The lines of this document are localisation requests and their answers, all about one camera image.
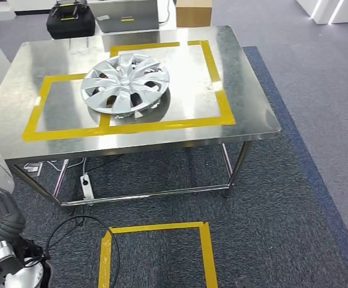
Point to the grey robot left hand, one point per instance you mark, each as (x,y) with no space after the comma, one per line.
(10,212)

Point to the stainless steel workbench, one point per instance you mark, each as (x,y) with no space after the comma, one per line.
(246,79)

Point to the white power adapter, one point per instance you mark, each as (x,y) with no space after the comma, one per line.
(31,169)

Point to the small yellow tape rectangle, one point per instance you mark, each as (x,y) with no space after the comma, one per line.
(31,119)

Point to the white power strip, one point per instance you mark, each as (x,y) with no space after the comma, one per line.
(87,190)

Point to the silver wheel hubcap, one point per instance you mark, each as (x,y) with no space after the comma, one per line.
(123,81)

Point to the black carrying case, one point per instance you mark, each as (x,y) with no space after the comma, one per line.
(72,28)

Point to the grey metal case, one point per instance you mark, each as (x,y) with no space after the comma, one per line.
(143,16)

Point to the large yellow tape rectangle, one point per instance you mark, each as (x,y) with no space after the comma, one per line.
(225,107)

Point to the brown cardboard box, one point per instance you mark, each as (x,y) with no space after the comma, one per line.
(193,16)

